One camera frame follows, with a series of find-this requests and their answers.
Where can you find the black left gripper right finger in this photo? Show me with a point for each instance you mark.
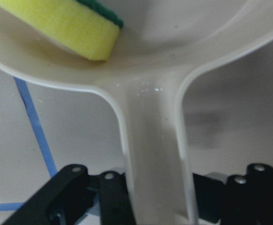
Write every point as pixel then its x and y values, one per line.
pixel 240 200

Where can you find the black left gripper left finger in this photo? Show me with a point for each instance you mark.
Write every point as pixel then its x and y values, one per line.
pixel 72 194

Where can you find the yellow green sponge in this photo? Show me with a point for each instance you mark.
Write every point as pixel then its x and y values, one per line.
pixel 86 27

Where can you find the beige plastic dustpan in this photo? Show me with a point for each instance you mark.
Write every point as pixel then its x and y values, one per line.
pixel 163 47

